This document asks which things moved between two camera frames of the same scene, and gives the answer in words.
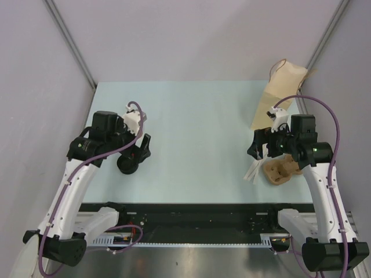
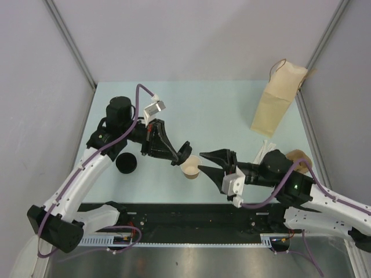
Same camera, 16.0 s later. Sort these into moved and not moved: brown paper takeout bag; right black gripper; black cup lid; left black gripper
Moved: left black gripper; right black gripper
Not moved: brown paper takeout bag; black cup lid
